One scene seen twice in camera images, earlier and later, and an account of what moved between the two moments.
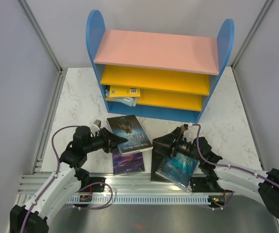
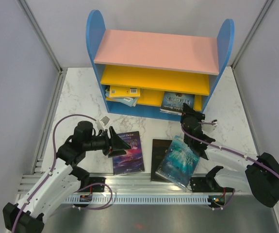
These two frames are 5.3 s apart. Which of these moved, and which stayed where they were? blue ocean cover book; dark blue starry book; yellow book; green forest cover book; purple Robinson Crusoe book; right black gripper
Moved: right black gripper; dark blue starry book
Stayed: purple Robinson Crusoe book; yellow book; green forest cover book; blue ocean cover book
